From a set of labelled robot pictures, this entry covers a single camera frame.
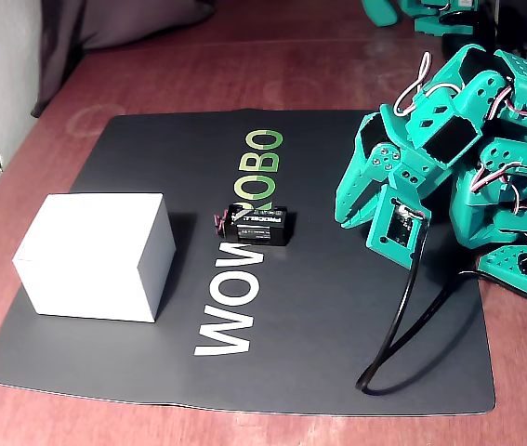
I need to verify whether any small black battery pack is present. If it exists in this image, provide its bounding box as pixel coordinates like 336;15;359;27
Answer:
213;202;297;248

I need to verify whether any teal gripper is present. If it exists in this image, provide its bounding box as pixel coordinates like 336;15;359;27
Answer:
335;83;483;229

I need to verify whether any black camera cable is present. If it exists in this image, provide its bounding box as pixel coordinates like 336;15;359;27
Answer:
354;211;527;397

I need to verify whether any white cardboard box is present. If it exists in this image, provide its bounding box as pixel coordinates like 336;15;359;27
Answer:
11;192;177;325

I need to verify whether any teal wrist camera housing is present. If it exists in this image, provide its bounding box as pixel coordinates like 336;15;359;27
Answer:
364;184;433;272

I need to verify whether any white red servo wire loop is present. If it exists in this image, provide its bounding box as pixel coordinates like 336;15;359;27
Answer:
393;51;433;116

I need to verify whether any black mat with WOWROBO print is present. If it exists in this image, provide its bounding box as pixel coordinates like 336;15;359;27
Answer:
0;108;496;417

